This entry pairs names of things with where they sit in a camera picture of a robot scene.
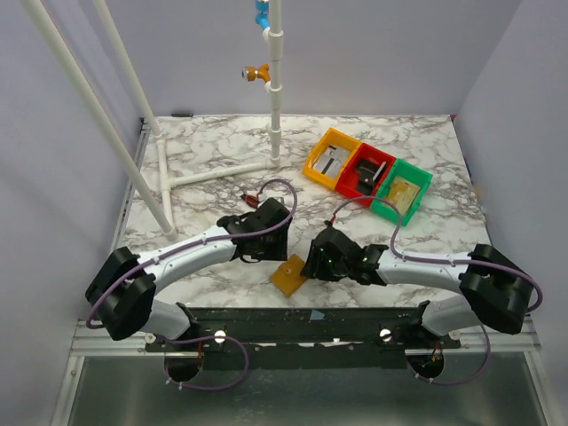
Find mustard yellow card holder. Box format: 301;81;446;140
270;255;307;297

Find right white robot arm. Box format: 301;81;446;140
300;226;533;336

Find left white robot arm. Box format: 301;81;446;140
85;198;291;341

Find cards in yellow bin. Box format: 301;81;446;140
312;146;351;179

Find gold cards in green bin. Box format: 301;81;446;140
386;176;420;215

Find red black utility knife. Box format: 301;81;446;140
241;193;261;209

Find red plastic bin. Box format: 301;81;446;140
335;143;396;199

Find black items in red bin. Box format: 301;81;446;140
355;160;387;195

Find yellow plastic bin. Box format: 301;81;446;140
303;128;362;189

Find green plastic bin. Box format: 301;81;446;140
376;159;433;226

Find black mounting rail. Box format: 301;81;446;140
143;308;461;370

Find white PVC pipe frame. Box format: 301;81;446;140
22;1;284;241

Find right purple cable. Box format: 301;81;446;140
330;195;545;387

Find purple cable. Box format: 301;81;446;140
84;177;298;391
330;195;545;387

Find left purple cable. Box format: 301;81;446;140
84;177;298;391

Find orange camera on pole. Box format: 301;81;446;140
241;64;271;83

